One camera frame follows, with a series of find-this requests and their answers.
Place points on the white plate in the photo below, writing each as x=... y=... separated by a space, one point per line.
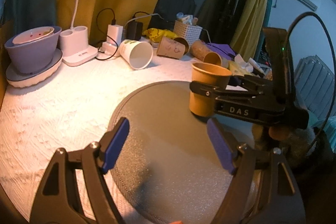
x=20 y=80

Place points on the round grey mat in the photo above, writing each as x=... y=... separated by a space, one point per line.
x=167 y=170

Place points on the printed brown cup left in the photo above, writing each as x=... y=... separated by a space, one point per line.
x=170 y=48

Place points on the white paper cup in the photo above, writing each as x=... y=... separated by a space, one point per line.
x=138 y=54

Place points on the purple bowl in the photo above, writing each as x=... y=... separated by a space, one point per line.
x=32 y=50

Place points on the printed brown cup front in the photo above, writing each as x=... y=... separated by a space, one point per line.
x=215 y=59

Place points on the white lace tablecloth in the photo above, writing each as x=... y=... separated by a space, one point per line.
x=69 y=109

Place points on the plain brown paper cup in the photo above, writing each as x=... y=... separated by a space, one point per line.
x=206 y=78

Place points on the printed brown cup right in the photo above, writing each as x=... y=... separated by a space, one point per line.
x=199 y=50

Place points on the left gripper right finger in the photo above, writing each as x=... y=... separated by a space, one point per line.
x=278 y=198

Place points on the purple cloth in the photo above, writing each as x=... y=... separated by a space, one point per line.
x=224 y=50

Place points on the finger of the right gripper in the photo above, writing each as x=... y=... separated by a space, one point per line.
x=208 y=93
x=250 y=83

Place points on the white phone charger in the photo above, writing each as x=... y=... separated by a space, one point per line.
x=114 y=34

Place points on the white power strip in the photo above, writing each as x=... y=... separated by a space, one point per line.
x=108 y=47

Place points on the yellow tissue box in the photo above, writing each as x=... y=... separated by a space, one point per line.
x=239 y=67

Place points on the printed brown cup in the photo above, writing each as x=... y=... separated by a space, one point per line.
x=170 y=48
x=199 y=50
x=215 y=59

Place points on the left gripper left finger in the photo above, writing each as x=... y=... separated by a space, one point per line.
x=57 y=199

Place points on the black power adapter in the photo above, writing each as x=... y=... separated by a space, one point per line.
x=134 y=30

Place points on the white plastic basket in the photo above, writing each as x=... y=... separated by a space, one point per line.
x=191 y=32

